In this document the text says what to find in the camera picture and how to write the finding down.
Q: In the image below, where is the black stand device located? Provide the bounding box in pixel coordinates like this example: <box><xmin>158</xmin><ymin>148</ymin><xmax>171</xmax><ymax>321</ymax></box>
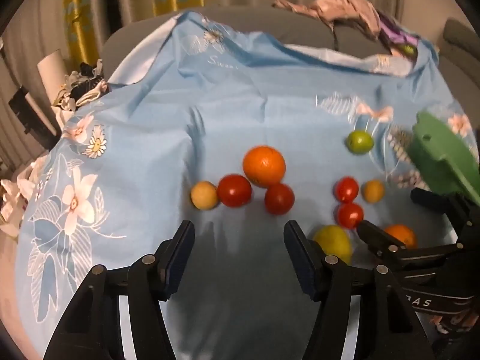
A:
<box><xmin>8</xmin><ymin>86</ymin><xmax>59</xmax><ymax>150</ymax></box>

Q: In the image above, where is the green round fruit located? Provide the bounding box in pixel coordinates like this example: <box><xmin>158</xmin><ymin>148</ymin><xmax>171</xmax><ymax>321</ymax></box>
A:
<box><xmin>346</xmin><ymin>130</ymin><xmax>374</xmax><ymax>155</ymax></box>

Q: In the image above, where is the large orange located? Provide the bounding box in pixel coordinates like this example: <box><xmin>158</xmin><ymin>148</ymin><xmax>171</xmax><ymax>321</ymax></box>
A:
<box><xmin>242</xmin><ymin>145</ymin><xmax>287</xmax><ymax>188</ymax></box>

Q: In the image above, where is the yellow patterned curtain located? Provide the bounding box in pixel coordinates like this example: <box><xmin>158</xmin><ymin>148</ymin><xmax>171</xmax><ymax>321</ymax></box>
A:
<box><xmin>64</xmin><ymin>0</ymin><xmax>98</xmax><ymax>67</ymax></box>

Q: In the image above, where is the grey sofa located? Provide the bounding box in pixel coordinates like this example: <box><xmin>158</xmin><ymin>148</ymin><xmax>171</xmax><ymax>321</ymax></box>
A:
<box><xmin>101</xmin><ymin>7</ymin><xmax>479</xmax><ymax>102</ymax></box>

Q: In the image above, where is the pink crumpled garment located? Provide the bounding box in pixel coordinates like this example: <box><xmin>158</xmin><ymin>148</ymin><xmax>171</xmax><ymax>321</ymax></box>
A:
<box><xmin>272</xmin><ymin>0</ymin><xmax>382</xmax><ymax>40</ymax></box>

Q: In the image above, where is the white lamp shade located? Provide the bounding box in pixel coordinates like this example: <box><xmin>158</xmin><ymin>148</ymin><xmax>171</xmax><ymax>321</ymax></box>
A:
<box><xmin>37</xmin><ymin>49</ymin><xmax>68</xmax><ymax>105</ymax></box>

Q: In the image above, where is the small orange mandarin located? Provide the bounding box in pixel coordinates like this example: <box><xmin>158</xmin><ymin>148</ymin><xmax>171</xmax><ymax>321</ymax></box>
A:
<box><xmin>384</xmin><ymin>224</ymin><xmax>417</xmax><ymax>250</ymax></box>

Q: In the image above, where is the green plastic bowl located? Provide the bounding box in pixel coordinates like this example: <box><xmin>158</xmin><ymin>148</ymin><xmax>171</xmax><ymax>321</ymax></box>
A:
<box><xmin>406</xmin><ymin>111</ymin><xmax>479</xmax><ymax>204</ymax></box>

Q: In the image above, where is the red tomato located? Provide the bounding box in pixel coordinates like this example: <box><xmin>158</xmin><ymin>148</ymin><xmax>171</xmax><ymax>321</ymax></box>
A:
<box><xmin>264</xmin><ymin>183</ymin><xmax>295</xmax><ymax>215</ymax></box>
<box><xmin>217</xmin><ymin>174</ymin><xmax>252</xmax><ymax>208</ymax></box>
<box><xmin>334</xmin><ymin>176</ymin><xmax>360</xmax><ymax>203</ymax></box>
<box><xmin>336</xmin><ymin>202</ymin><xmax>364</xmax><ymax>230</ymax></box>

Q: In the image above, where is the yellow small fruit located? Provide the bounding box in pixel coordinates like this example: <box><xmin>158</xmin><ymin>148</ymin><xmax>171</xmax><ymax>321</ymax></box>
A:
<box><xmin>190</xmin><ymin>180</ymin><xmax>219</xmax><ymax>211</ymax></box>
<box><xmin>362</xmin><ymin>180</ymin><xmax>385</xmax><ymax>204</ymax></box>

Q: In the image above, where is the yellow lemon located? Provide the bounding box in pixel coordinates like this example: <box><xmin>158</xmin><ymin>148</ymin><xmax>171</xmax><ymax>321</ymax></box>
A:
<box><xmin>313</xmin><ymin>225</ymin><xmax>353</xmax><ymax>264</ymax></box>

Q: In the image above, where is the light blue floral cloth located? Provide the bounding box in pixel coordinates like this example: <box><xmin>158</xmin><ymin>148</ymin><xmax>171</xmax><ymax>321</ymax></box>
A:
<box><xmin>16</xmin><ymin>11</ymin><xmax>477</xmax><ymax>359</ymax></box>

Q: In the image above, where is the purple crumpled garment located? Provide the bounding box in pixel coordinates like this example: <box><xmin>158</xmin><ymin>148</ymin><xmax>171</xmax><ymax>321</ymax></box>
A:
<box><xmin>377</xmin><ymin>10</ymin><xmax>419</xmax><ymax>61</ymax></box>

